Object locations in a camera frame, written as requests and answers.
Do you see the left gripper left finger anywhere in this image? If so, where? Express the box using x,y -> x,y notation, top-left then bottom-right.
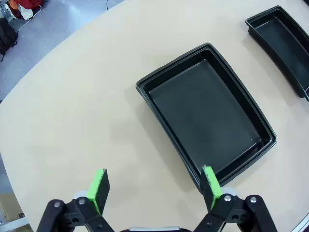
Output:
36,168 -> 115,232

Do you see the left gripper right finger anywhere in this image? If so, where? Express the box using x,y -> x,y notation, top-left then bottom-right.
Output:
195,165 -> 278,232

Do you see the black ESD tray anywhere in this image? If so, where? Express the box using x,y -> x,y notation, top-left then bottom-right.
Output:
245,5 -> 309,102
135,43 -> 278,194

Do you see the cardboard box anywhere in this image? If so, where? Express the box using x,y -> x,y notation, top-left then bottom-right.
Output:
0,193 -> 26,222

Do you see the black backpack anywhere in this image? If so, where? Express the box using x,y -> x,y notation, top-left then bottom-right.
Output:
0,17 -> 19,62

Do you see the red jacket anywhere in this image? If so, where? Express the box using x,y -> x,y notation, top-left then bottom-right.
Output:
7,0 -> 46,21

